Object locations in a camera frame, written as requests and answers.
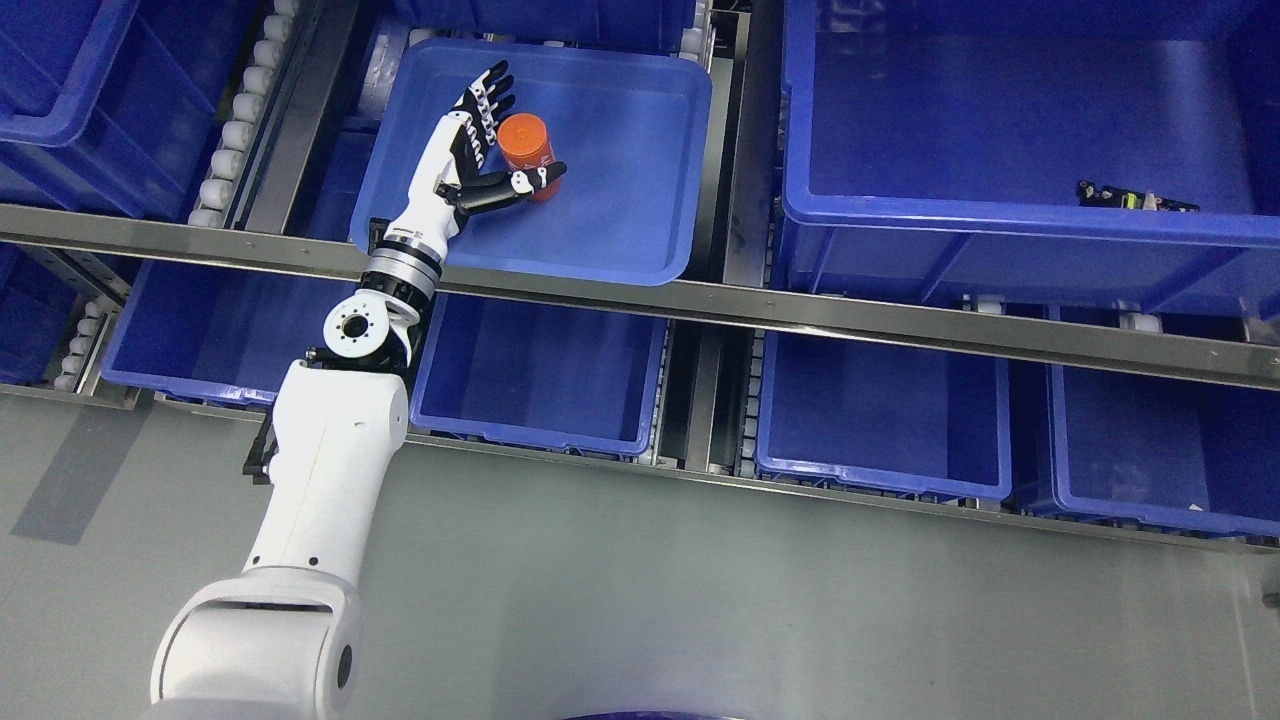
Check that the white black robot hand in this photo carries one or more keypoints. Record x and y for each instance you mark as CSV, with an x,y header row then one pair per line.
x,y
449,186

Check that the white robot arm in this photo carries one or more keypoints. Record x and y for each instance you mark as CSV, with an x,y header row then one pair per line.
x,y
280,640

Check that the steel shelf rack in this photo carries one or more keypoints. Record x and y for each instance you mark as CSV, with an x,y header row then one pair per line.
x,y
1187,347

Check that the shallow blue plastic tray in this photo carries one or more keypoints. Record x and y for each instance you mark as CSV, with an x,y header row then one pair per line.
x,y
631,129

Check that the blue bin lower middle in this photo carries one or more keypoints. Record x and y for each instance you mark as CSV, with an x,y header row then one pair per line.
x,y
564,379

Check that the blue bin top centre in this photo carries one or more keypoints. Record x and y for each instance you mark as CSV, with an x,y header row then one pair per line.
x,y
648,26

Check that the blue bin upper left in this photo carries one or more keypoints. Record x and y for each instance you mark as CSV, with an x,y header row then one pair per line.
x,y
107,106

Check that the blue bin far left lower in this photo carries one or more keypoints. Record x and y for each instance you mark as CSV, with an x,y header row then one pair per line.
x,y
37,298

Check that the blue bin lower centre right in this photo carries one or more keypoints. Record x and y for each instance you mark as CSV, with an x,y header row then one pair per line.
x,y
905,421

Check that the small black circuit board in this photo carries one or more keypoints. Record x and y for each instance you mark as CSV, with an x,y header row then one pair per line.
x,y
1093,195

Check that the large blue bin upper right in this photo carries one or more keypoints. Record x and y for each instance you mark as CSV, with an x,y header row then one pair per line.
x,y
933,150

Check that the blue bin lower far right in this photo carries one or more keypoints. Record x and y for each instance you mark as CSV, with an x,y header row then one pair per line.
x,y
1153,451

